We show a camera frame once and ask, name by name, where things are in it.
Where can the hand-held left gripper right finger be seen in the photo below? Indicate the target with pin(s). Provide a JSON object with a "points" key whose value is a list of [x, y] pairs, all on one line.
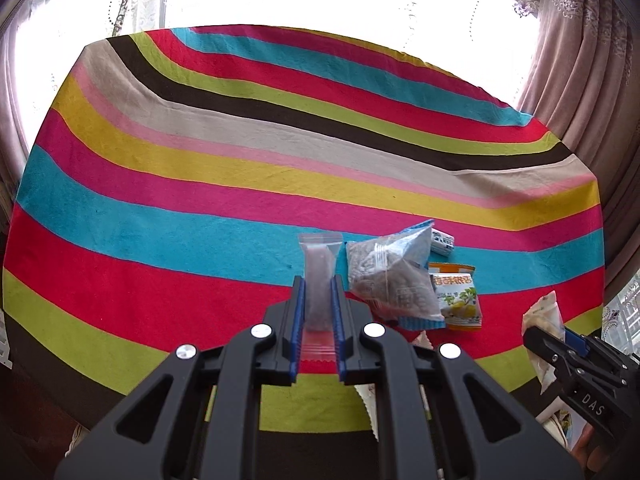
{"points": [[337, 320]]}

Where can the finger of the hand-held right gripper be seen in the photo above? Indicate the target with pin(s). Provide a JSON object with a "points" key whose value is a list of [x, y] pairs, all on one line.
{"points": [[575, 341], [565, 370]]}

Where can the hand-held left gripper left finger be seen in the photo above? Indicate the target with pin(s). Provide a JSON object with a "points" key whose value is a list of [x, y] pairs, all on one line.
{"points": [[298, 320]]}

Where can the white green print snack packet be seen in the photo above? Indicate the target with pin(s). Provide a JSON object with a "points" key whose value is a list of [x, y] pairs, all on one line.
{"points": [[545, 312]]}

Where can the clear red edged snack packet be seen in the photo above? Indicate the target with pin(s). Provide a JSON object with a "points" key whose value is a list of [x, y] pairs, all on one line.
{"points": [[318, 280]]}

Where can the person's right hand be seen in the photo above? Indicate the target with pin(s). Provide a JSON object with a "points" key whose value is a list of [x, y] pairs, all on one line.
{"points": [[590, 450]]}

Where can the grey snack packet blue trim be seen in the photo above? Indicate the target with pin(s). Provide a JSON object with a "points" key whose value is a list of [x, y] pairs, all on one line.
{"points": [[390, 275]]}

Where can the white zigzag edged packet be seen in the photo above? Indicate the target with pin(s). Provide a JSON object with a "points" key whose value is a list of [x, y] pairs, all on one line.
{"points": [[369, 410]]}

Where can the orange green snack packet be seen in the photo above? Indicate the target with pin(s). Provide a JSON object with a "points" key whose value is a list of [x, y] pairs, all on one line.
{"points": [[460, 300]]}

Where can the small white printed packet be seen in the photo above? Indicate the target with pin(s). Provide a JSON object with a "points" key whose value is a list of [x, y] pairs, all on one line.
{"points": [[443, 242]]}

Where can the striped tablecloth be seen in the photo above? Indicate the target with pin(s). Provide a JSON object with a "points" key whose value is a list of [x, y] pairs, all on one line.
{"points": [[200, 200]]}

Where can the brown curtain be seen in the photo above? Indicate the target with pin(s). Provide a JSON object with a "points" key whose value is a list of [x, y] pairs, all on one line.
{"points": [[12, 135], [580, 85]]}

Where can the white ribbed object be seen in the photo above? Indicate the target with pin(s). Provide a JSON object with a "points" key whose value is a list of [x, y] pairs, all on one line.
{"points": [[5, 337]]}

